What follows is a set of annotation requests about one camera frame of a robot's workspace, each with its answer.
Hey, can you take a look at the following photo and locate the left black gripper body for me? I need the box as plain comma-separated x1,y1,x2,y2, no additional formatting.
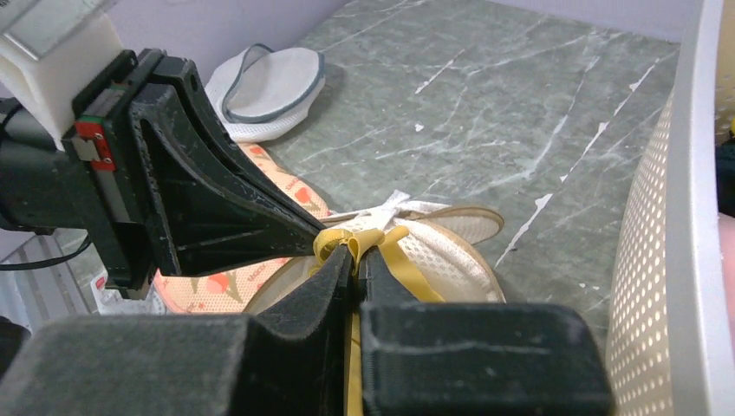
62,49,165,290

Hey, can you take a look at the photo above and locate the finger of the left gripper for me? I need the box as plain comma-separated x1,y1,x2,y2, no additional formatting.
152,55,305,216
130,86,324,276

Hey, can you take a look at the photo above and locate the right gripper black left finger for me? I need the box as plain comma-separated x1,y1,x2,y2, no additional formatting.
1,247,353,415

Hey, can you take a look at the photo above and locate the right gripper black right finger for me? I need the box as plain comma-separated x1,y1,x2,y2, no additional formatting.
358,250,615,416

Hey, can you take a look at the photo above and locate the mustard yellow bra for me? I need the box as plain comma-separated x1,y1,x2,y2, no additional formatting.
310,226,445,415

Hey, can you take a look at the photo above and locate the white mesh laundry bag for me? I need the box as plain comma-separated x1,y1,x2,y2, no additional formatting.
244,190,506,315

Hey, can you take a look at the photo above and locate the floral pink laundry bag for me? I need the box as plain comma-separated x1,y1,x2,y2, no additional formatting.
152,143,331,315

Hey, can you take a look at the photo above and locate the cream plastic laundry basket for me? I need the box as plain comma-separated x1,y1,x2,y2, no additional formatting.
606,1,734,415

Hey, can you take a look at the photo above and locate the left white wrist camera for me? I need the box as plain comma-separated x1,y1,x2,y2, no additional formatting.
1,0,123,149

